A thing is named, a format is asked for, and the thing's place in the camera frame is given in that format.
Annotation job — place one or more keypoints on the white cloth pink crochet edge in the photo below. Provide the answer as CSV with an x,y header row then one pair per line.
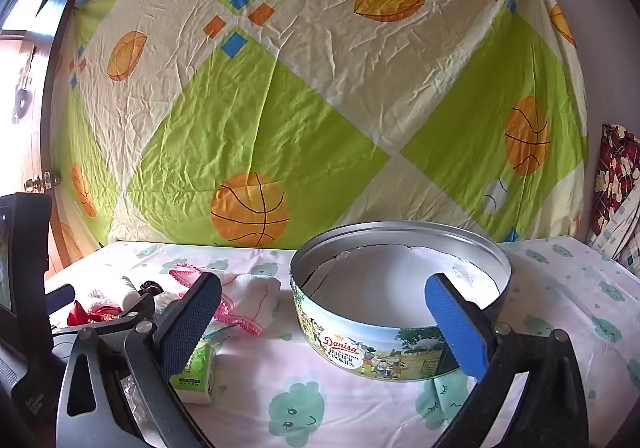
x,y
250,293

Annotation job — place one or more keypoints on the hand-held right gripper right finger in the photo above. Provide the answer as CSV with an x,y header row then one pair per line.
x,y
455,323

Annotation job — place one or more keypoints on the pale pink cloth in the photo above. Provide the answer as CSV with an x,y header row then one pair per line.
x,y
167,300

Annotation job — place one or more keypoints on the brass door knob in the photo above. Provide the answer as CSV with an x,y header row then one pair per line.
x,y
34,183

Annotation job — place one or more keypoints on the green tissue pack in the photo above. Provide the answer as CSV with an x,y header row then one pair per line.
x,y
197,378

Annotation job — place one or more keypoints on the red embroidered pouch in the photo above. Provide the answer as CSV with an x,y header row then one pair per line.
x,y
100,314

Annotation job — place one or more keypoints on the hanging door ornament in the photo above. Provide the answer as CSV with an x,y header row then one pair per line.
x,y
21,103

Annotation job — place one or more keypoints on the brown wooden door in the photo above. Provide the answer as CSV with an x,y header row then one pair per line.
x,y
30,128

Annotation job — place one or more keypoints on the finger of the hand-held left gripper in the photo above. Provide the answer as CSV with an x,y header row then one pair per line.
x,y
137,306
60,295

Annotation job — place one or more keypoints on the clear bubble wrap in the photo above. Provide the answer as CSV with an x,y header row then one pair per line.
x,y
132,398

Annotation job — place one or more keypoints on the cloud print bed sheet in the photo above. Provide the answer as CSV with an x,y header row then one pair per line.
x,y
350,408

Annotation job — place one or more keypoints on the round printed cookie tin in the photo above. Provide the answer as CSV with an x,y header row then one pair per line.
x,y
350,328

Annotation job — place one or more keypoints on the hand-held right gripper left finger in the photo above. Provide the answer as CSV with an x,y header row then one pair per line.
x,y
192,323

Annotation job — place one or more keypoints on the ball print hanging sheet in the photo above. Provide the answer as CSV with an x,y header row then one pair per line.
x,y
320,103

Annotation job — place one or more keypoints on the red plaid bear blanket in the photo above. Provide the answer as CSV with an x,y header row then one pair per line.
x,y
612,163

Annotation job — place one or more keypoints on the pink fluffy sock white toe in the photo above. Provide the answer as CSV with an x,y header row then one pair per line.
x,y
115,290

